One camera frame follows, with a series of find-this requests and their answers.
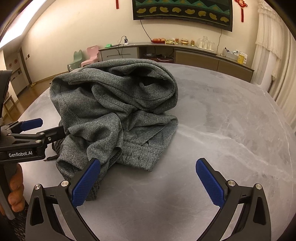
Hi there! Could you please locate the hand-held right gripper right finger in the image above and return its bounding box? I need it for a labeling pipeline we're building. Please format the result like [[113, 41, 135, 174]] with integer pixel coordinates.
[[195, 158, 272, 241]]

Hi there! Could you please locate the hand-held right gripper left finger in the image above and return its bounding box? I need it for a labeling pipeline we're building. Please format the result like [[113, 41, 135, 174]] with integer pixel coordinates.
[[25, 158, 102, 241]]

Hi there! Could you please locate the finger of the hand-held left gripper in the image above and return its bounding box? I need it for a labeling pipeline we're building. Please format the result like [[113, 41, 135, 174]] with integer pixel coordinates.
[[7, 126, 65, 149], [0, 118, 43, 137]]

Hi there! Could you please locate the grey knit hoodie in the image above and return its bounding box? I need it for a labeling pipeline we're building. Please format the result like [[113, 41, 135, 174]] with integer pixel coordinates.
[[44, 58, 179, 202]]

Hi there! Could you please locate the person's left hand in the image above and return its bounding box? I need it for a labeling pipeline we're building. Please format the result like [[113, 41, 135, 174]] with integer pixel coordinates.
[[7, 165, 25, 213]]

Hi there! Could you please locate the wooden chair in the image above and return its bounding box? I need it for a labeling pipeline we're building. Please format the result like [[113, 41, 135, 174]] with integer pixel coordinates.
[[3, 91, 15, 117]]

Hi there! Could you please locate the wooden door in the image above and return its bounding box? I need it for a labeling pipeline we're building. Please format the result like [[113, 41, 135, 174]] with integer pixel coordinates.
[[19, 47, 32, 88]]

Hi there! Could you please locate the person's grey knit clothing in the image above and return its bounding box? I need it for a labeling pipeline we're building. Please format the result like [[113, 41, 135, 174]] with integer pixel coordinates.
[[4, 208, 29, 241]]

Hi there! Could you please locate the green plastic child chair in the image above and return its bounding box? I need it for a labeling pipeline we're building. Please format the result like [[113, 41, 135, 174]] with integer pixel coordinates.
[[67, 49, 87, 72]]

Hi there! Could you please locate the pink plastic child chair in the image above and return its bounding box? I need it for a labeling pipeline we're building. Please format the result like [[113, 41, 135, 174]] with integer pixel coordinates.
[[81, 45, 101, 68]]

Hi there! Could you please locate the long grey brown sideboard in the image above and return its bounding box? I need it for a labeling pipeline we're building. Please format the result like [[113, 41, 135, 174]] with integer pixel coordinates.
[[98, 42, 255, 83]]

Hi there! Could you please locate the white storage basket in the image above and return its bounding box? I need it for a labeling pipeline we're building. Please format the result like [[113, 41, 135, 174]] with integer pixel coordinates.
[[223, 47, 239, 61]]

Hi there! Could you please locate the white curtain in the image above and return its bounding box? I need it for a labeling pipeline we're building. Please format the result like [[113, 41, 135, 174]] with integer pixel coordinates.
[[251, 4, 296, 127]]

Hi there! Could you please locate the red knot ornament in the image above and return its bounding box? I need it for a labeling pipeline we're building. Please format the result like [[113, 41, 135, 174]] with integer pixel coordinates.
[[234, 0, 246, 23]]

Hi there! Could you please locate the black cable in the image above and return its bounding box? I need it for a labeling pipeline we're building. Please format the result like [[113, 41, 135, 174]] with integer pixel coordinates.
[[140, 19, 153, 41], [217, 29, 223, 55]]

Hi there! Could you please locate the dark patterned wall tapestry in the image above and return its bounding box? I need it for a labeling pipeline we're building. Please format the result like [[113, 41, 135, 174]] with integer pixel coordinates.
[[132, 0, 233, 32]]

